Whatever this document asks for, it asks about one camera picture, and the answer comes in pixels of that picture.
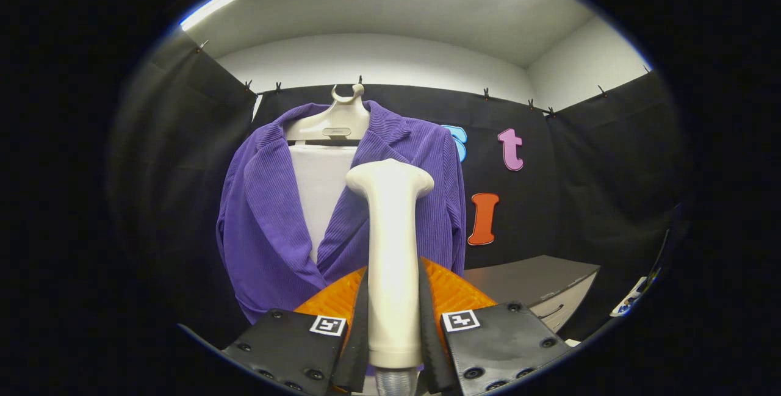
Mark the pile of colourful items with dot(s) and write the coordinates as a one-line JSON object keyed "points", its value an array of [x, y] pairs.
{"points": [[628, 304]]}

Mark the white garment steamer head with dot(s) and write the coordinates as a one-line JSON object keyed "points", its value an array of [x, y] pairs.
{"points": [[393, 262]]}

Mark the beige plastic hanger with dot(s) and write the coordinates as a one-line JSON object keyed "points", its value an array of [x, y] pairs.
{"points": [[338, 121]]}

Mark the row of black clips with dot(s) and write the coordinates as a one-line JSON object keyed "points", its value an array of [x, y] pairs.
{"points": [[486, 93]]}

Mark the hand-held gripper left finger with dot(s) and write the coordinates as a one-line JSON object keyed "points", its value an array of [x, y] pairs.
{"points": [[357, 347]]}

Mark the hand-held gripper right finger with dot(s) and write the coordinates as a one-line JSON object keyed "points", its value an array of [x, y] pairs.
{"points": [[432, 347]]}

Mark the ceiling light strip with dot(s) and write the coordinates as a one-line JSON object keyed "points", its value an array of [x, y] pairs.
{"points": [[207, 8]]}

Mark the white cabinet with grey top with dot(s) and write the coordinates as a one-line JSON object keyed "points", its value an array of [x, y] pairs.
{"points": [[531, 280]]}

